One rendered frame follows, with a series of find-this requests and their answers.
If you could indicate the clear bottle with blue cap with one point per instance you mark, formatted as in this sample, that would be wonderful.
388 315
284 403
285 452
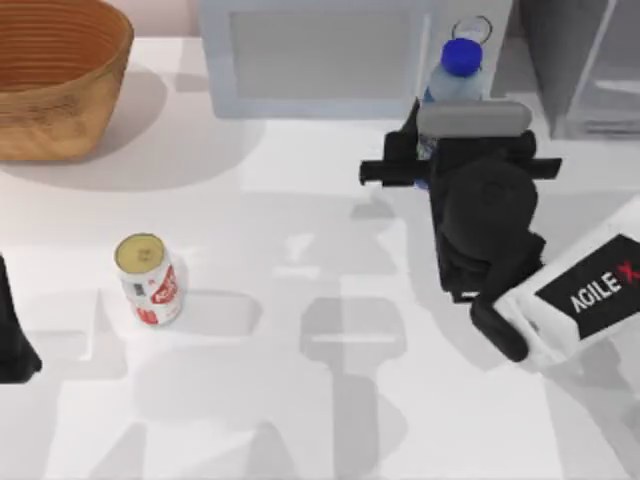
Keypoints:
457 75

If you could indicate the grey cabinet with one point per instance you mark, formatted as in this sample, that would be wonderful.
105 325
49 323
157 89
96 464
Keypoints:
575 60

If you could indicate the pale microwave oven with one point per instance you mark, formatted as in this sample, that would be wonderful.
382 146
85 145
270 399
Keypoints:
320 55

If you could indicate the red and white can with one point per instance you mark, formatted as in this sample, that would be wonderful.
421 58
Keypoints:
150 285

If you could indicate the woven wooden basket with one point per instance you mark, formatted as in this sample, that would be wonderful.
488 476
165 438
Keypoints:
60 110

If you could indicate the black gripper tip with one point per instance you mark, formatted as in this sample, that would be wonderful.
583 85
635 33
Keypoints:
15 345

